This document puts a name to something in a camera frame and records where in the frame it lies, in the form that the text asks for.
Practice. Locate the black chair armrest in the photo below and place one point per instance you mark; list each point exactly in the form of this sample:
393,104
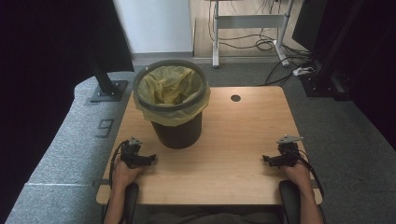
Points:
131,202
289,199

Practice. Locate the yellow plastic bag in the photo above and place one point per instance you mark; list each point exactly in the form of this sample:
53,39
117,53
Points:
174,119

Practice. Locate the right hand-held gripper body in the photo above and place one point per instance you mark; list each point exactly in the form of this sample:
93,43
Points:
288,154

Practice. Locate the metal table bracket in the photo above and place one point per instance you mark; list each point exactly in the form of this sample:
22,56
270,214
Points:
102,183

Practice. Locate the black trash bin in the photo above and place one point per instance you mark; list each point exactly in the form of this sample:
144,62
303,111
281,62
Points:
179,135

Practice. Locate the black curtain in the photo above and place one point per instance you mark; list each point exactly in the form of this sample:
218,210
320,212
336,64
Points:
376,62
46,46

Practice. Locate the black table grommet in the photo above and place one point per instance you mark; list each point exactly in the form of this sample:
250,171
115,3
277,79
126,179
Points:
235,98

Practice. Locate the white power strip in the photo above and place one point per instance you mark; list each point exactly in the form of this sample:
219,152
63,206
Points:
302,71

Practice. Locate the black equipment stand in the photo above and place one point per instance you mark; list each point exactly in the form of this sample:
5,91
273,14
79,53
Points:
323,84

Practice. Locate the black metal stand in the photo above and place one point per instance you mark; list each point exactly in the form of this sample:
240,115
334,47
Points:
109,91

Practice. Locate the white desk frame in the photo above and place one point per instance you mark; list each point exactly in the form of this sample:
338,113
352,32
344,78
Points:
249,21

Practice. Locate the person's right hand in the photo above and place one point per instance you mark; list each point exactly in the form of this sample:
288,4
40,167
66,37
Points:
297,174

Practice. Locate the person's left hand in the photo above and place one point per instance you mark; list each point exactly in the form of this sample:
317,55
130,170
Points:
124,175

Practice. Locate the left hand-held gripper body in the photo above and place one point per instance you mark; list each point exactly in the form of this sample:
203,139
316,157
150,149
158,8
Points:
130,155

